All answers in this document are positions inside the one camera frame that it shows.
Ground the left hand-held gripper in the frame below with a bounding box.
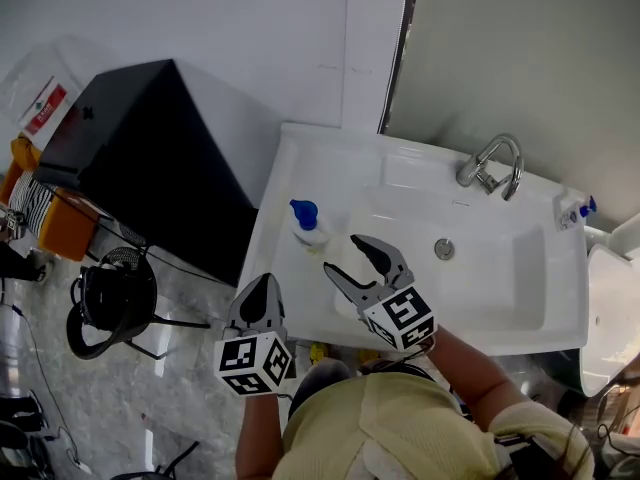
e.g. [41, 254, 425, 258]
[213, 272, 298, 397]

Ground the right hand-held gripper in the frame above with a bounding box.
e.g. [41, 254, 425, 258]
[323, 235, 437, 353]

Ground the white bottle with blue pump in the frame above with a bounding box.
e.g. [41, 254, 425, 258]
[288, 198, 333, 250]

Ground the small blue-capped bottle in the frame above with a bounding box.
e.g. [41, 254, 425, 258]
[553, 195, 599, 233]

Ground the person's left forearm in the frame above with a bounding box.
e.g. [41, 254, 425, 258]
[234, 391, 287, 480]

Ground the person's right forearm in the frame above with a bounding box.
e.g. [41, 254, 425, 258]
[424, 325, 531, 434]

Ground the person's grey trouser leg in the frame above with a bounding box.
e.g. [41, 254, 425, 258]
[288, 357, 351, 422]

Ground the white vanity sink cabinet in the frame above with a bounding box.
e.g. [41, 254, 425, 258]
[238, 121, 590, 357]

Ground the dark plastic chair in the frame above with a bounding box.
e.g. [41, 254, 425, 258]
[65, 245, 211, 362]

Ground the black bag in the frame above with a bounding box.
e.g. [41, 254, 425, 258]
[72, 262, 151, 332]

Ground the person's pale yellow shirt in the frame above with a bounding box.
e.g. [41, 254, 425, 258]
[281, 371, 596, 480]

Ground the chrome faucet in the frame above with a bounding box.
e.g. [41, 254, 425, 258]
[455, 133, 525, 202]

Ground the black glass-door cabinet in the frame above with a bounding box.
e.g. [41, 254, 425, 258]
[32, 58, 261, 288]

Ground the orange sofa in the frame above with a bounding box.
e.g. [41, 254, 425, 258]
[0, 135, 101, 264]

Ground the white bathtub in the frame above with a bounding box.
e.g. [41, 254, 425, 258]
[579, 242, 640, 399]

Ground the silver metal cylinder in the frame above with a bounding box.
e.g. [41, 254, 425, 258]
[0, 301, 40, 400]

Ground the striped cushion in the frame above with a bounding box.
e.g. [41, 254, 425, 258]
[8, 170, 56, 237]

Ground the yellow jacket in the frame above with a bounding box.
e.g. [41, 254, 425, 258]
[10, 135, 44, 169]

